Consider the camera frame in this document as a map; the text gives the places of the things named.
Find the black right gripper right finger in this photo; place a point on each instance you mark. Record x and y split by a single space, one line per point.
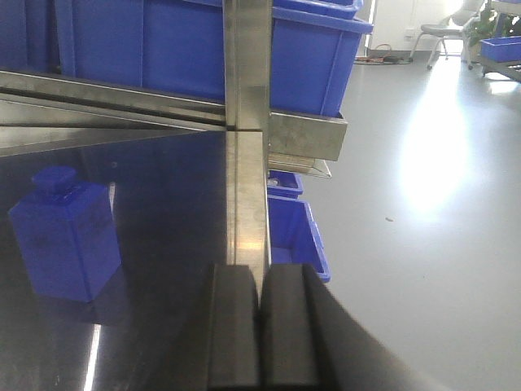
310 342

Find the green potted plant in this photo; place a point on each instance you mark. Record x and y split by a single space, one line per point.
490 24

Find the lower blue bin beside table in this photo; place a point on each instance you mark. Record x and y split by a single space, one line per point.
294 235

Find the distant blue tray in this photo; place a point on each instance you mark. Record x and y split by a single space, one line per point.
501 49

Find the blue bottle-shaped part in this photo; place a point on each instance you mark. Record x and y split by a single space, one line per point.
66 235

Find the blue bin behind table left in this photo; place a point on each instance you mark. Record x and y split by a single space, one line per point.
29 36

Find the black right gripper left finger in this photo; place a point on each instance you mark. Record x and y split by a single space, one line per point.
234 361

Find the steel shelf rack frame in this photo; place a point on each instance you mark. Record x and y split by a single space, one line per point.
42 113

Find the blue bin behind table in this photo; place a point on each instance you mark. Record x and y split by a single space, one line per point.
29 36
174 46

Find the blue bin behind table middle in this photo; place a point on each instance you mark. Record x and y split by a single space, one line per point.
174 46

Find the blue bin right of post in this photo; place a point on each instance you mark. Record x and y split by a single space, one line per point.
314 46

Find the small blue bin below shelf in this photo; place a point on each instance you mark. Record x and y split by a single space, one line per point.
284 184

